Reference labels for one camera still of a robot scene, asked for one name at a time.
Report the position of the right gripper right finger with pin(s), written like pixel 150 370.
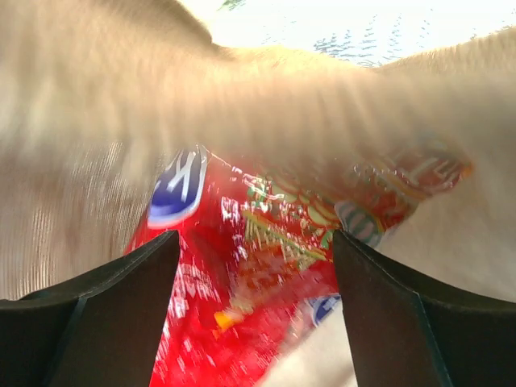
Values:
pixel 407 329

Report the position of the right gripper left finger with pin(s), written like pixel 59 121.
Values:
pixel 101 328

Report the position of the red snack bag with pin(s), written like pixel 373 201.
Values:
pixel 256 274

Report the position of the brown jute tote bag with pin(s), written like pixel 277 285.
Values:
pixel 97 98

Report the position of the floral table mat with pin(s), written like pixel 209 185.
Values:
pixel 367 33

